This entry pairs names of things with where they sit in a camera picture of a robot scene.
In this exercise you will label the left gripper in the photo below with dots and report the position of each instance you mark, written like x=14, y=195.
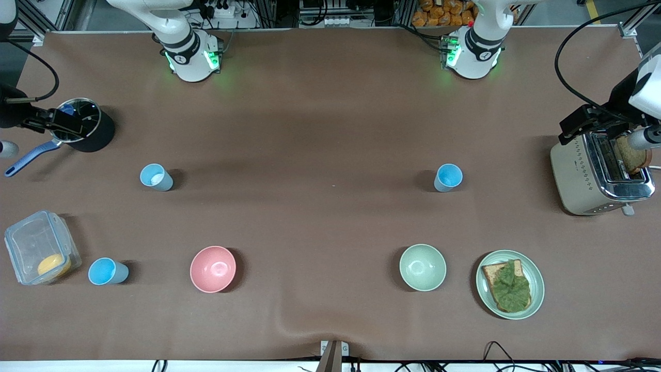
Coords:
x=617, y=101

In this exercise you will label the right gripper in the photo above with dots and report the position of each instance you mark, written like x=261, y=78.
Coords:
x=11, y=107

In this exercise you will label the light blue plastic cup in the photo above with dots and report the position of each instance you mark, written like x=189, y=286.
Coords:
x=106, y=272
x=155, y=177
x=448, y=177

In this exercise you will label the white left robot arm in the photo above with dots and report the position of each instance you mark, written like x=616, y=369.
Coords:
x=475, y=57

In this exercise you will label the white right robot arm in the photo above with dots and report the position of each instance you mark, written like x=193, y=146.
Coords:
x=188, y=57

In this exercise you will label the glass pot lid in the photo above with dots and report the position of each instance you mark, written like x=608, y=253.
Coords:
x=91, y=116

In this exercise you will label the brown toast slice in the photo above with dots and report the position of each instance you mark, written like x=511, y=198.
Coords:
x=632, y=157

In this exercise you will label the beige and chrome toaster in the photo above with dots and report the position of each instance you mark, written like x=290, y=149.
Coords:
x=578, y=178

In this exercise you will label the clear plastic food container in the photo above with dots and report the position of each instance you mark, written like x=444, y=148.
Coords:
x=31, y=243

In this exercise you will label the pale green plate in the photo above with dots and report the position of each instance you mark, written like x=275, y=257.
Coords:
x=537, y=289

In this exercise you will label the green lettuce leaf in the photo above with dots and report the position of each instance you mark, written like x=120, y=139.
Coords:
x=512, y=289

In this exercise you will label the brown bread slice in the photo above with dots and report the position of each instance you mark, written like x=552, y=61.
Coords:
x=488, y=276

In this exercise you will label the bag of orange buns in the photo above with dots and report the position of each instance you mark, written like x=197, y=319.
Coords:
x=439, y=13

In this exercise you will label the white power strip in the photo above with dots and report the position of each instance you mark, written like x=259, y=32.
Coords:
x=223, y=9

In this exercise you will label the pink bowl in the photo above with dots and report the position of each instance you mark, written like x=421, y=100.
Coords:
x=213, y=269

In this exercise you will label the pale green bowl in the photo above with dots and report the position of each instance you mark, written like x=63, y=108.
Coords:
x=422, y=267

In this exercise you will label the metal table bracket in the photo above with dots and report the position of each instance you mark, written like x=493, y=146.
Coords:
x=330, y=356

